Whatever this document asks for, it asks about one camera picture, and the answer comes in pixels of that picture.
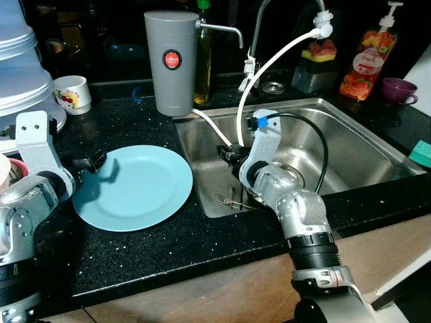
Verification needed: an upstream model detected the steel fork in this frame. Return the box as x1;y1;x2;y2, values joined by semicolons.
214;193;255;211

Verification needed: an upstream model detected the light blue round plate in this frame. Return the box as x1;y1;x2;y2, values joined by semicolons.
72;145;194;233

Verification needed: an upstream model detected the steel sink drain strainer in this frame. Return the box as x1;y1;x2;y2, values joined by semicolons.
269;161;307;186

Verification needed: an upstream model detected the pink plate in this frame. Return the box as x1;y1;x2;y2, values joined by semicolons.
8;159;29;182

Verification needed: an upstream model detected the white mug with red print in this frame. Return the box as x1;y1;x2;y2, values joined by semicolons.
53;75;93;116

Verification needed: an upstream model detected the green sponge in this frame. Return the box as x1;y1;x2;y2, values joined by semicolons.
408;140;431;169

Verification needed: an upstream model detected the white bowl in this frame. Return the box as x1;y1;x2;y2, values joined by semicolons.
0;153;13;196

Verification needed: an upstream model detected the round chrome deck cap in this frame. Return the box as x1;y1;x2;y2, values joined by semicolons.
261;81;287;94

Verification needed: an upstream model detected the yellow oil bottle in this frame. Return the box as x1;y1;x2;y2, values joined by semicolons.
194;0;213;105

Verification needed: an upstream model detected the chrome faucet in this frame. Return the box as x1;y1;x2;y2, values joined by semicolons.
239;0;270;92

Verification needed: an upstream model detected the grey water filter canister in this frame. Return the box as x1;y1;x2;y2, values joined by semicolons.
143;10;244;117

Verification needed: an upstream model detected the white tiered food container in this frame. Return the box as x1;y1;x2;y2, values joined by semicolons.
0;0;68;135

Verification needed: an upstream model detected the dark holder with red sponge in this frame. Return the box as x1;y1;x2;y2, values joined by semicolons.
292;39;339;94

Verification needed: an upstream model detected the purple cup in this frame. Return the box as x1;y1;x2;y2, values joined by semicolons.
381;77;418;106

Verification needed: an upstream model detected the stainless steel sink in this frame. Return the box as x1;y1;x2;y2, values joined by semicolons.
174;98;426;219

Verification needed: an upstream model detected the beige stone-look cabinet panel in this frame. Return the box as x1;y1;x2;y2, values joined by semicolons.
333;215;431;297
84;252;304;323

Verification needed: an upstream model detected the peach soap pump bottle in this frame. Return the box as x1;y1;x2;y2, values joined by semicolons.
339;0;405;102

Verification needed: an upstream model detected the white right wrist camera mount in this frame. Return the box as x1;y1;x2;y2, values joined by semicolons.
239;108;284;182

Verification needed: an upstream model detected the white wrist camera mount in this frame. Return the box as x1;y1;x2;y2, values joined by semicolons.
239;108;284;182
15;111;75;196

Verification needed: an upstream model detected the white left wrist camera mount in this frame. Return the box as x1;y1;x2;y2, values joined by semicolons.
15;111;75;196

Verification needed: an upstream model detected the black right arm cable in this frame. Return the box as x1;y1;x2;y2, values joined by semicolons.
249;113;329;196

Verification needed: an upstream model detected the white flexible hose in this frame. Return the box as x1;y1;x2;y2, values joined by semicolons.
192;7;335;149

